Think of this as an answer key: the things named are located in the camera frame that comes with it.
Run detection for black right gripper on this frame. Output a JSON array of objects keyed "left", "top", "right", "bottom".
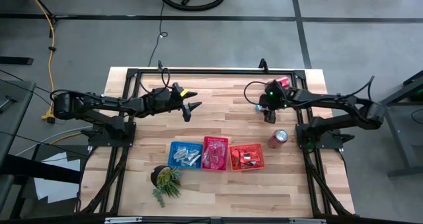
[{"left": 258, "top": 80, "right": 291, "bottom": 124}]

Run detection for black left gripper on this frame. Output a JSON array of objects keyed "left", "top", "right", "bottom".
[{"left": 145, "top": 82, "right": 203, "bottom": 123}]

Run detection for pink candy wrapper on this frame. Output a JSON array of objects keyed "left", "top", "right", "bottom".
[
  {"left": 207, "top": 141, "right": 225, "bottom": 157},
  {"left": 203, "top": 151, "right": 219, "bottom": 169},
  {"left": 216, "top": 154, "right": 228, "bottom": 170}
]

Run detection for red soda can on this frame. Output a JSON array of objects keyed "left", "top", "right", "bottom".
[
  {"left": 274, "top": 75, "right": 291, "bottom": 89},
  {"left": 266, "top": 128, "right": 289, "bottom": 149}
]

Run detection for red plastic basket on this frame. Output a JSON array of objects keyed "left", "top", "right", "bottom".
[{"left": 201, "top": 136, "right": 229, "bottom": 172}]

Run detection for blue plastic basket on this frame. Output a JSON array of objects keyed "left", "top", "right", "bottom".
[{"left": 167, "top": 140, "right": 204, "bottom": 170}]

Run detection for orange plastic basket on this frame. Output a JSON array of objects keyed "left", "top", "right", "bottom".
[{"left": 229, "top": 143, "right": 266, "bottom": 172}]

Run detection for potted green succulent plant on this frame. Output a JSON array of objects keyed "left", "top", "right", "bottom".
[{"left": 150, "top": 164, "right": 183, "bottom": 209}]

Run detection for dark grey metal stand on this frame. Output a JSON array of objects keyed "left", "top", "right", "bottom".
[{"left": 379, "top": 70, "right": 423, "bottom": 178}]

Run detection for white paper sheets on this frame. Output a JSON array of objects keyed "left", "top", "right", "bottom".
[{"left": 34, "top": 150, "right": 82, "bottom": 204}]

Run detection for grey desk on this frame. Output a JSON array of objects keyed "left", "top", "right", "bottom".
[{"left": 0, "top": 80, "right": 36, "bottom": 172}]

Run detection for flat black bar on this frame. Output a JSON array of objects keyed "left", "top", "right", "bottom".
[{"left": 0, "top": 56, "right": 34, "bottom": 65}]

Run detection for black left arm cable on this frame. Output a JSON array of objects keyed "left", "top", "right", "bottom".
[{"left": 137, "top": 67, "right": 173, "bottom": 99}]

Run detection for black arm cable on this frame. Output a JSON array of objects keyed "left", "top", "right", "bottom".
[
  {"left": 243, "top": 81, "right": 269, "bottom": 106},
  {"left": 137, "top": 67, "right": 173, "bottom": 99}
]

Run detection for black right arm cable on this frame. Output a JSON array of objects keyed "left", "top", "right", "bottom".
[{"left": 243, "top": 81, "right": 269, "bottom": 106}]

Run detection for black metal table frame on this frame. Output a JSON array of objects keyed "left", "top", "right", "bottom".
[{"left": 75, "top": 57, "right": 356, "bottom": 218}]

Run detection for thin black floor cable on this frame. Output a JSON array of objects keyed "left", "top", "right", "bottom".
[{"left": 147, "top": 0, "right": 169, "bottom": 67}]

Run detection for black camera mount beam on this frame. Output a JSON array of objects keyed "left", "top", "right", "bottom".
[{"left": 0, "top": 213, "right": 423, "bottom": 224}]

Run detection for yellow power cord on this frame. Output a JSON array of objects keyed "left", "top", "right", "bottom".
[{"left": 24, "top": 0, "right": 57, "bottom": 124}]

